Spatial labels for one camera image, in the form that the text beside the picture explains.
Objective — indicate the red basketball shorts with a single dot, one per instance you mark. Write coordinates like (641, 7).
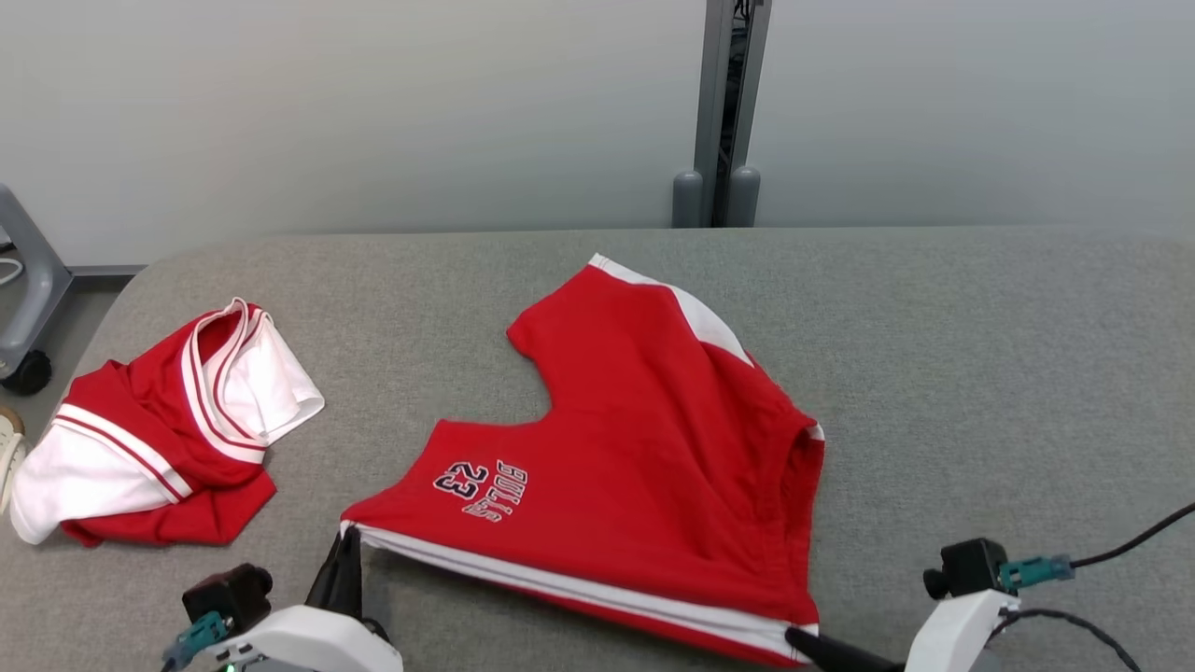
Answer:
(653, 448)

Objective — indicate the red jersey with white sleeves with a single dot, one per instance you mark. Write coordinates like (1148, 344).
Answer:
(149, 448)

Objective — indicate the grey cylinder post foot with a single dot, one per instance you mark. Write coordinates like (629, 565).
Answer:
(745, 198)
(687, 201)

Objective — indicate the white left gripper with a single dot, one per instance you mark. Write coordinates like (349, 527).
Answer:
(308, 639)

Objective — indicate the black caster wheel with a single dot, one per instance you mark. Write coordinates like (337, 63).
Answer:
(30, 373)

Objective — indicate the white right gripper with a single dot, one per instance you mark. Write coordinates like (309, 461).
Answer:
(952, 635)

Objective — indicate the grey cart leg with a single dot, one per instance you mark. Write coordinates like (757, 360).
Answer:
(37, 280)

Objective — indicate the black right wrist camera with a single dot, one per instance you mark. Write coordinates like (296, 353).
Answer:
(966, 567)

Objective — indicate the grey partition post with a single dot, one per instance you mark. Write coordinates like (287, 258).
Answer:
(711, 84)

